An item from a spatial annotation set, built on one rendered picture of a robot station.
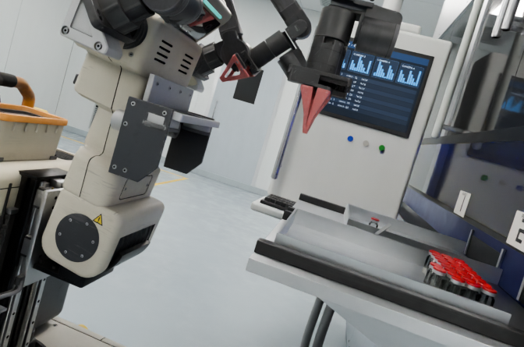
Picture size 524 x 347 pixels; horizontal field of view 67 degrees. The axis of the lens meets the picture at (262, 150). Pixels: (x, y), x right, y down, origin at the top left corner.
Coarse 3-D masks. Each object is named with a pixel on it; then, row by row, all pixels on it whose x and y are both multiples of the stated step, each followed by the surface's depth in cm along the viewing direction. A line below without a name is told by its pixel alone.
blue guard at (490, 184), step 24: (432, 144) 154; (456, 144) 121; (480, 144) 99; (504, 144) 85; (432, 168) 142; (456, 168) 113; (480, 168) 94; (504, 168) 81; (432, 192) 132; (456, 192) 107; (480, 192) 90; (504, 192) 78; (480, 216) 86; (504, 216) 75
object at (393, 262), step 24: (312, 216) 85; (288, 240) 60; (312, 240) 76; (336, 240) 82; (360, 240) 83; (384, 240) 82; (360, 264) 58; (384, 264) 74; (408, 264) 79; (408, 288) 57; (432, 288) 56; (480, 312) 55; (504, 312) 55
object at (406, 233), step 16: (352, 208) 117; (352, 224) 92; (368, 224) 113; (384, 224) 115; (400, 224) 114; (400, 240) 90; (416, 240) 110; (432, 240) 113; (448, 240) 112; (464, 256) 107; (480, 272) 87; (496, 272) 86
